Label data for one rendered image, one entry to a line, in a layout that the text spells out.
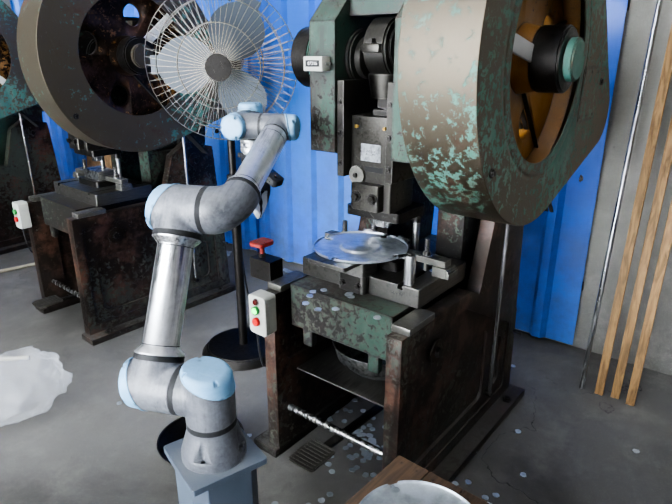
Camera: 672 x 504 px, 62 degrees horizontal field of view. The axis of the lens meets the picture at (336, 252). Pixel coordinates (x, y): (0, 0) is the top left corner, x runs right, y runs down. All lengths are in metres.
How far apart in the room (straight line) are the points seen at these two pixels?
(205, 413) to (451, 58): 0.90
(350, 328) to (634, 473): 1.12
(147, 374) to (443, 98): 0.88
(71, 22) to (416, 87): 1.67
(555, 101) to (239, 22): 1.17
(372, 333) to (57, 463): 1.22
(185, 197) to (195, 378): 0.41
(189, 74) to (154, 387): 1.34
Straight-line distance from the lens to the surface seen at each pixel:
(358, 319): 1.67
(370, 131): 1.68
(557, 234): 2.77
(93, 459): 2.26
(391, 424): 1.68
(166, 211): 1.37
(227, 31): 2.27
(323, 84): 1.71
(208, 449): 1.36
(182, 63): 2.33
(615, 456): 2.33
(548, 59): 1.44
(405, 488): 1.44
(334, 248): 1.71
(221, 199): 1.32
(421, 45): 1.20
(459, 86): 1.16
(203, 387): 1.27
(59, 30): 2.55
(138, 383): 1.36
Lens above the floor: 1.35
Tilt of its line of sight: 20 degrees down
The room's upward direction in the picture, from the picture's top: straight up
